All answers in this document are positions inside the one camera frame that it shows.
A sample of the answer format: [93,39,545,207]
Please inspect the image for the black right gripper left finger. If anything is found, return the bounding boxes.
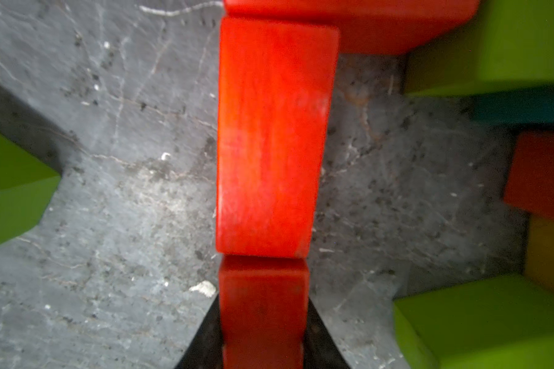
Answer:
[175,296,223,369]

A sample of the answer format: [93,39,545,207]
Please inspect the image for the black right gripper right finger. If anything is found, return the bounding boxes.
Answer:
[303,300,350,369]

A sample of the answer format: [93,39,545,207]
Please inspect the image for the red block vertical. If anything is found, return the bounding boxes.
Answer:
[219,255,309,368]

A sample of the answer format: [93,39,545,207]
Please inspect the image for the green block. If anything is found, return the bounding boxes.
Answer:
[404,1,554,97]
[393,275,554,368]
[0,134,61,244]

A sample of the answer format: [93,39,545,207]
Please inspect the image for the yellow rectangular block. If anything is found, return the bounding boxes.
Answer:
[524,215,554,293]

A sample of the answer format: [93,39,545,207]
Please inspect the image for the red block horizontal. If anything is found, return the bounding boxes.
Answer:
[215,16,339,258]

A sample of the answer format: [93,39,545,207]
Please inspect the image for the orange block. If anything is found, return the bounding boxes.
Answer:
[503,131,554,220]

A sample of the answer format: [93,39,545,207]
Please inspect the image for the red block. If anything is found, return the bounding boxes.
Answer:
[224,0,480,55]

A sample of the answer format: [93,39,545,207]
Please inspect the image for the teal triangle block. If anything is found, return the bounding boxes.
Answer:
[472,94,554,124]

